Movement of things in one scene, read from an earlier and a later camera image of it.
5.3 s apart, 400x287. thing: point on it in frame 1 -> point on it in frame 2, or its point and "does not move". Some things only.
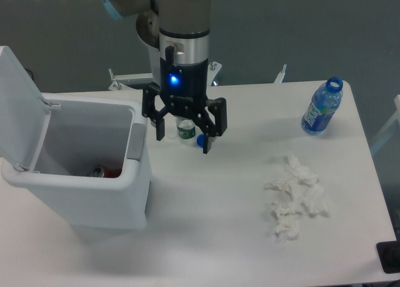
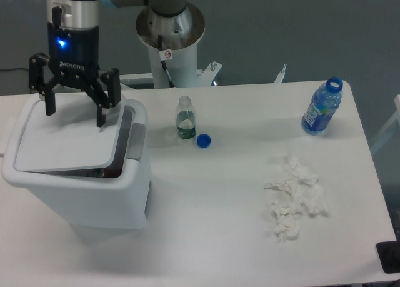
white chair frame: (391, 127) does not move
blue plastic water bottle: (325, 102) does not move
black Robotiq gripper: (185, 83) -> (74, 54)
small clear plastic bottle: (186, 128) does not move
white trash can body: (82, 134) does not move
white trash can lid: (24, 114) -> (70, 139)
